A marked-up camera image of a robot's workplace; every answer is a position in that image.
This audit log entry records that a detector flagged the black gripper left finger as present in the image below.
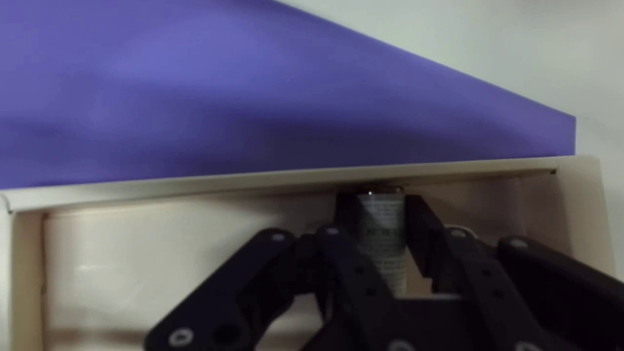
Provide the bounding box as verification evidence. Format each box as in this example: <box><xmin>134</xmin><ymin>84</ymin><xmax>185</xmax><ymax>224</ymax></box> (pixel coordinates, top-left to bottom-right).
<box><xmin>142</xmin><ymin>193</ymin><xmax>391</xmax><ymax>351</ymax></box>

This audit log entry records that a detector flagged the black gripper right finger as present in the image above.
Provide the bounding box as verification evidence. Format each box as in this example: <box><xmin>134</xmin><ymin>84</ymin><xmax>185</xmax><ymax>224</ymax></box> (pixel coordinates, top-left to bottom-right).
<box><xmin>403</xmin><ymin>195</ymin><xmax>624</xmax><ymax>351</ymax></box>

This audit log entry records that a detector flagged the white bottle black cap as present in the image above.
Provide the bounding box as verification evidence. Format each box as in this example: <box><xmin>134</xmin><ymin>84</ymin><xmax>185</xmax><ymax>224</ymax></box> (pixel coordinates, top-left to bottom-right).
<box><xmin>356</xmin><ymin>189</ymin><xmax>405</xmax><ymax>294</ymax></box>

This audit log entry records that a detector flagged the wooden tray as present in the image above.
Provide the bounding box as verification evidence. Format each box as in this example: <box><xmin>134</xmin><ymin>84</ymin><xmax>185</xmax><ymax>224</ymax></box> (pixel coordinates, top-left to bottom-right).
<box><xmin>0</xmin><ymin>156</ymin><xmax>618</xmax><ymax>351</ymax></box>

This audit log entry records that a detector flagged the purple mat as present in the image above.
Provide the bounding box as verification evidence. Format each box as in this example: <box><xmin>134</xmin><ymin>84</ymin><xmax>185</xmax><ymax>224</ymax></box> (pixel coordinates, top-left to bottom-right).
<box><xmin>0</xmin><ymin>0</ymin><xmax>575</xmax><ymax>189</ymax></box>

